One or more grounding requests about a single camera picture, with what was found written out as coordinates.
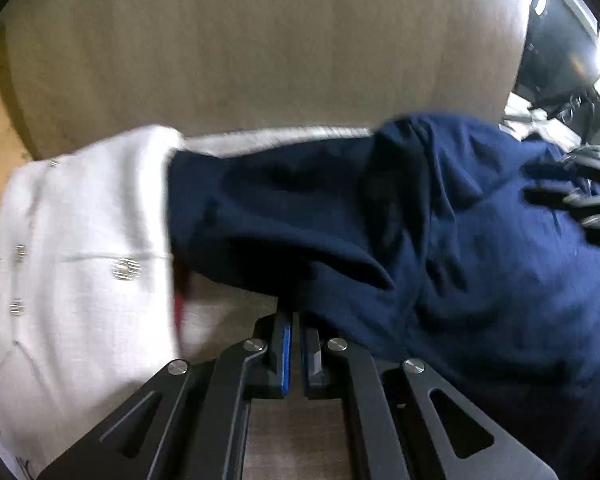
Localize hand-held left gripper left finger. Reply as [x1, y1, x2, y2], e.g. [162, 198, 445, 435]
[37, 310, 295, 480]

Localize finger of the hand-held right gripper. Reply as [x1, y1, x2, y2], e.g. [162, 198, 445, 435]
[524, 185, 600, 233]
[560, 144, 600, 185]

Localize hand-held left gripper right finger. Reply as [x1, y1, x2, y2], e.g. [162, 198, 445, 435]
[300, 325, 556, 480]

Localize navy blue pants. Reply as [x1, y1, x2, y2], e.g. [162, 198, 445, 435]
[167, 112, 600, 480]

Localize cream buttoned cardigan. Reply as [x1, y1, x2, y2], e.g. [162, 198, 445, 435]
[0, 125, 187, 480]

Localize wooden cabinet panel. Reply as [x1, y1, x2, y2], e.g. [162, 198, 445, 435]
[2, 0, 531, 162]

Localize white window frame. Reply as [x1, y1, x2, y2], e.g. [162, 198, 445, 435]
[502, 0, 600, 126]

